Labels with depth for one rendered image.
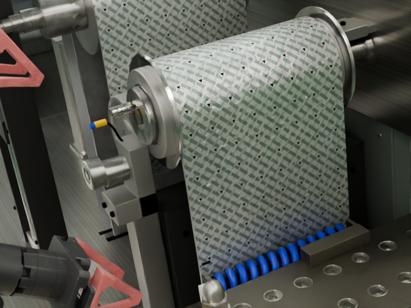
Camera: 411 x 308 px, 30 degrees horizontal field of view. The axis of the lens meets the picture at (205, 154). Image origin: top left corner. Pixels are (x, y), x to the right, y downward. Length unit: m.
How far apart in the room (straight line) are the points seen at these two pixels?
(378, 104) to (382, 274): 0.25
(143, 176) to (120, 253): 0.37
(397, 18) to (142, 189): 0.40
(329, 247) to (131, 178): 0.27
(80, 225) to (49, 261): 0.56
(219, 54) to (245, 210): 0.20
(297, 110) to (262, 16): 0.38
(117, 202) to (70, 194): 0.58
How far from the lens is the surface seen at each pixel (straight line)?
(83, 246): 0.95
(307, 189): 1.03
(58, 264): 0.90
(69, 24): 1.12
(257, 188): 0.99
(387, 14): 1.05
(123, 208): 1.00
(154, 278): 1.08
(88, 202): 1.52
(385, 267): 1.01
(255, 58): 0.95
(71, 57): 1.28
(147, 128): 0.93
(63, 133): 1.86
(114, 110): 0.95
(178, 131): 0.89
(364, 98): 1.13
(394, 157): 1.14
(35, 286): 0.89
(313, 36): 1.00
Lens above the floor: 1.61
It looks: 26 degrees down
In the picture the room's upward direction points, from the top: 8 degrees counter-clockwise
